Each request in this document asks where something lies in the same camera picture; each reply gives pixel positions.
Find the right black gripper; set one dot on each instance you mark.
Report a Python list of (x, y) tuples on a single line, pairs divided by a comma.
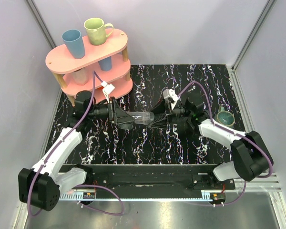
[(159, 108)]

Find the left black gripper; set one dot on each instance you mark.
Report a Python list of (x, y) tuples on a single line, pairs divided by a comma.
[(111, 111)]

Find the clear plastic canister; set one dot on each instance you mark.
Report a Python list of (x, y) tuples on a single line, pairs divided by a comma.
[(141, 118)]

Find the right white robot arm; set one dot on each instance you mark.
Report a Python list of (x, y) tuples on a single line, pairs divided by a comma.
[(250, 156)]

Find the blue cup middle shelf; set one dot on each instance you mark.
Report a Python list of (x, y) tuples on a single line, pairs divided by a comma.
[(105, 64)]

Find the white faceted cup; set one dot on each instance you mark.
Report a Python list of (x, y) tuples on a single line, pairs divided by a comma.
[(80, 76)]

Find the pink three-tier wooden shelf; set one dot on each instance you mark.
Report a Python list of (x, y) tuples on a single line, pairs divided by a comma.
[(62, 64)]

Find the teal ceramic cup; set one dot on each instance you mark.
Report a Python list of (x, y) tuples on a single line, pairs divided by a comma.
[(225, 117)]

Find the blue plastic tumbler on top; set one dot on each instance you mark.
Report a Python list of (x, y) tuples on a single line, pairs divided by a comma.
[(74, 43)]

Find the green ceramic mug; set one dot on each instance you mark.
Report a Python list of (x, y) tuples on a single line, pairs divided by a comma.
[(97, 31)]

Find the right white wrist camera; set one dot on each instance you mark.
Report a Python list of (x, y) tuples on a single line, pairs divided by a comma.
[(171, 97)]

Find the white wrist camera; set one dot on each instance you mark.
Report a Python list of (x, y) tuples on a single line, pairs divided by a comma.
[(171, 97), (107, 89)]

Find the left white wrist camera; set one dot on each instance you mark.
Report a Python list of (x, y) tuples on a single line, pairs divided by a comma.
[(107, 89)]

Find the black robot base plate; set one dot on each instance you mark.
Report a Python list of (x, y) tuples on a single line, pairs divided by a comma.
[(158, 181)]

